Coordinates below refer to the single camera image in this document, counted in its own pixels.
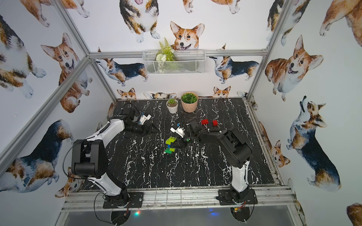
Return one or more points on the dark green lego brick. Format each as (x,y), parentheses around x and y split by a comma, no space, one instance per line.
(169,150)

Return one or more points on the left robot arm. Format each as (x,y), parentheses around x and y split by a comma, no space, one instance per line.
(89,158)

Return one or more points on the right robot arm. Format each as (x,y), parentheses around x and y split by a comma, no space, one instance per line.
(235,148)

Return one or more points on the small white plant pot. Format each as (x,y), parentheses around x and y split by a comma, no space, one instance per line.
(172,105)

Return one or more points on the large beige plant pot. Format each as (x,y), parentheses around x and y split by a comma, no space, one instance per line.
(189,101)

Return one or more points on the green fern plant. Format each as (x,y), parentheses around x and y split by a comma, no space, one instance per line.
(166,52)

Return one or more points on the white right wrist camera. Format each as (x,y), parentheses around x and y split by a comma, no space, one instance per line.
(178,131)

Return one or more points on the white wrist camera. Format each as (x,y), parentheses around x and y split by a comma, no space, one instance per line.
(178,131)
(143,119)

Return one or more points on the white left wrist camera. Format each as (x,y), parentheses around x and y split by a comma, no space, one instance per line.
(143,119)

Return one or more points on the white wire basket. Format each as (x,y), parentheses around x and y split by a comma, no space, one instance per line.
(179,62)

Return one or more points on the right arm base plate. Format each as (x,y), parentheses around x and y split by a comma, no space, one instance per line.
(232,197)

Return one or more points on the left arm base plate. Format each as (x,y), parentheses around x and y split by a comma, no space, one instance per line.
(130,200)

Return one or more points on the aluminium front rail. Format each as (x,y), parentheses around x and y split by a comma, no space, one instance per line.
(182,198)

